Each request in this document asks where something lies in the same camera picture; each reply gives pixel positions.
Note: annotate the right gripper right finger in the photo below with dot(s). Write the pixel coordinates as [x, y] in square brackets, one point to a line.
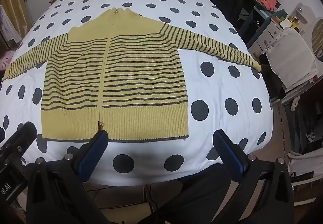
[231, 154]

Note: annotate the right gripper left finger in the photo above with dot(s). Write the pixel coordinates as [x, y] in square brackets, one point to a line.
[90, 154]

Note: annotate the yellow striped knit sweater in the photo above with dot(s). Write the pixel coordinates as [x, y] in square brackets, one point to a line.
[120, 72]

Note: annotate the white covered chair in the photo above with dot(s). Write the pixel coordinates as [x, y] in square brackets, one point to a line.
[291, 59]

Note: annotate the pink cat box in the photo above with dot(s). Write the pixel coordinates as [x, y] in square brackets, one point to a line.
[6, 59]

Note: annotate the white drawer cabinet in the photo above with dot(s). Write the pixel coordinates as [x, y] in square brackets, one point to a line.
[264, 39]

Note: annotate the dark green shelf unit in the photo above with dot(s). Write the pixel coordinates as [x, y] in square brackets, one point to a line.
[256, 22]

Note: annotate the white vanity mirror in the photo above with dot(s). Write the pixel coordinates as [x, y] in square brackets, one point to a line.
[310, 28]

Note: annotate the yellow curtain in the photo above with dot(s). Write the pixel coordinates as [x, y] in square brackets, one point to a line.
[18, 15]

